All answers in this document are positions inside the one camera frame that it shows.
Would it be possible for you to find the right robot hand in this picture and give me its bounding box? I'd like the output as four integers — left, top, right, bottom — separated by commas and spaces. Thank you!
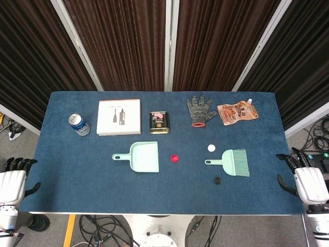
275, 148, 329, 206

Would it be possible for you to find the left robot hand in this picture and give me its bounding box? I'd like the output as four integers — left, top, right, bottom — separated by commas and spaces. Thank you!
0, 157, 42, 206

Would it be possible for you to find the mint green hand broom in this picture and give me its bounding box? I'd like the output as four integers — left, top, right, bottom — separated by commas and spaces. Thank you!
205, 148, 250, 178

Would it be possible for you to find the mint green dustpan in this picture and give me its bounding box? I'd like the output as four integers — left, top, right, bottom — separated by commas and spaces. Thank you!
112, 141, 160, 173

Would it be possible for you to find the black foot pedal box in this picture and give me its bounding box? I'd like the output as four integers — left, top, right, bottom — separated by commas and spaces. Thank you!
305, 151, 329, 176

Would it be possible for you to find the black shoe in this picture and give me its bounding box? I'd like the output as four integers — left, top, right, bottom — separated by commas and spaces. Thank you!
16, 213, 51, 233

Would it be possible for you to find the blue drink can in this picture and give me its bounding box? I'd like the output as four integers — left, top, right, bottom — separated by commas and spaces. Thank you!
68, 113, 91, 136

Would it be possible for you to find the orange spout pouch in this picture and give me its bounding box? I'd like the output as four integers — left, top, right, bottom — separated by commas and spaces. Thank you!
217, 98, 260, 127

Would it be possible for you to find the white flat product box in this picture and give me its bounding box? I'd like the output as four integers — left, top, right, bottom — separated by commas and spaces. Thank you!
96, 99, 142, 136

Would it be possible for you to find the brown ribbed partition panel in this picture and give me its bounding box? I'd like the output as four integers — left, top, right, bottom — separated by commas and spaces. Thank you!
51, 0, 178, 92
0, 0, 104, 136
232, 0, 329, 138
166, 0, 294, 92

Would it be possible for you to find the grey knit work glove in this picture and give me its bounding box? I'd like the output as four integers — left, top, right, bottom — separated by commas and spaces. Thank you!
186, 94, 218, 128

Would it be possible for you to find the blue felt table cover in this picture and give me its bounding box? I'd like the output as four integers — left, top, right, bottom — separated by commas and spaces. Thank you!
19, 91, 306, 216

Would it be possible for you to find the black gold food tin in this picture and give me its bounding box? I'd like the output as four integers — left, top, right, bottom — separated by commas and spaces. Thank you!
149, 111, 171, 135

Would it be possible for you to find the black floor cable bundle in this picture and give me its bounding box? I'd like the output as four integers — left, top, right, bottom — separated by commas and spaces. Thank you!
77, 215, 141, 247
287, 115, 329, 155
185, 215, 229, 247
0, 113, 26, 141

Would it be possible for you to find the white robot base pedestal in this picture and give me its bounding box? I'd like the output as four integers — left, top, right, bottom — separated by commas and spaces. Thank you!
123, 215, 197, 247

